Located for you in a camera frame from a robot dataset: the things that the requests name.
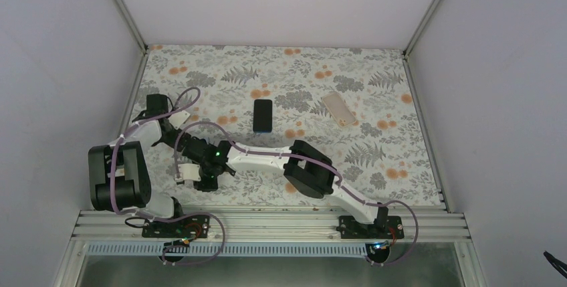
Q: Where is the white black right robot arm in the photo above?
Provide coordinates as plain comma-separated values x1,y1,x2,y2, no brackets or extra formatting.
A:
174,134,388,238

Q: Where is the floral patterned table mat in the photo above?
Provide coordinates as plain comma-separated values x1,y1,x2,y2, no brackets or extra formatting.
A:
128,45,441,208

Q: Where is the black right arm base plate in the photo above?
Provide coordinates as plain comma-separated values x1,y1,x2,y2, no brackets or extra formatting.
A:
335,215,405,240

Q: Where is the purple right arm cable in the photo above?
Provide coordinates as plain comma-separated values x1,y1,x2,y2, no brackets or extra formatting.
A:
173,120,419,268

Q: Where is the black object at edge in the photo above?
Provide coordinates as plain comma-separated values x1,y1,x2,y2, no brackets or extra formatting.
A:
543,251,567,278

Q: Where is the beige phone case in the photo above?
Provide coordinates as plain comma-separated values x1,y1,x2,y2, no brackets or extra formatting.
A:
322,92,357,128

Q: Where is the aluminium rail frame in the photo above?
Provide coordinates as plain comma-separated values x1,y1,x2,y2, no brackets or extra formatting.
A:
55,205,485,286

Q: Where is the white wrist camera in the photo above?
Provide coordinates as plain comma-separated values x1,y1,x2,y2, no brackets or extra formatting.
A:
168,110,191,128
175,163,201,184

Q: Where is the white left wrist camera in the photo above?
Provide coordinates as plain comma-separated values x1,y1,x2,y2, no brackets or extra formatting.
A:
168,110,191,128

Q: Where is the black phone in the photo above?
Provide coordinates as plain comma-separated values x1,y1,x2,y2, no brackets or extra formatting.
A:
252,99,273,133

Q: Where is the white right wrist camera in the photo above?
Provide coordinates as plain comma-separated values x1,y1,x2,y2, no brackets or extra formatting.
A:
175,163,201,184

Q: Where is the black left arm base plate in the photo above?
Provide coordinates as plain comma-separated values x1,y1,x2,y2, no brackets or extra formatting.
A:
141,214,210,240

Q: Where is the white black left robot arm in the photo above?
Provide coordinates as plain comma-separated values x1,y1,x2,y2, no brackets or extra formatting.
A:
88,94,186,237

